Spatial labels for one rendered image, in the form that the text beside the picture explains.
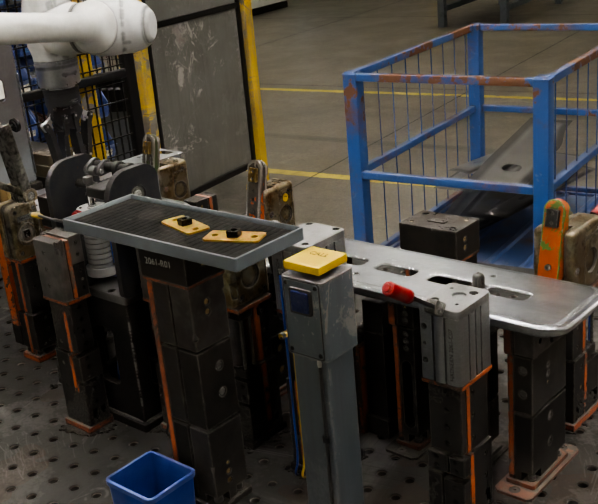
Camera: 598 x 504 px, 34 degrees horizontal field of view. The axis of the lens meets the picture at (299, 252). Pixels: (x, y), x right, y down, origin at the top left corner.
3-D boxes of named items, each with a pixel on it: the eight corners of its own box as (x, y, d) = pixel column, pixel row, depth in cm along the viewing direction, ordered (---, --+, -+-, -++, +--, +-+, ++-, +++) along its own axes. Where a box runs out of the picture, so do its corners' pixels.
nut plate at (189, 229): (211, 228, 139) (210, 221, 139) (188, 235, 137) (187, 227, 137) (182, 216, 146) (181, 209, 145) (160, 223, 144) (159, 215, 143)
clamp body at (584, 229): (611, 403, 173) (616, 211, 161) (574, 441, 163) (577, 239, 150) (556, 388, 180) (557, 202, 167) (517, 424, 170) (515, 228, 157)
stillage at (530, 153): (476, 213, 489) (471, 22, 456) (638, 231, 446) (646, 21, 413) (358, 304, 397) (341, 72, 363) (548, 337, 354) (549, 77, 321)
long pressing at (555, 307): (621, 288, 149) (621, 279, 149) (554, 345, 133) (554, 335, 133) (70, 182, 236) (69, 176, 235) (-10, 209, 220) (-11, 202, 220)
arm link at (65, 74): (86, 56, 204) (90, 84, 206) (59, 54, 209) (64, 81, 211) (50, 64, 197) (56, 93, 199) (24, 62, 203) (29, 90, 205)
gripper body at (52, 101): (54, 91, 200) (62, 135, 203) (87, 82, 206) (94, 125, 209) (33, 89, 205) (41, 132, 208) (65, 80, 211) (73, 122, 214)
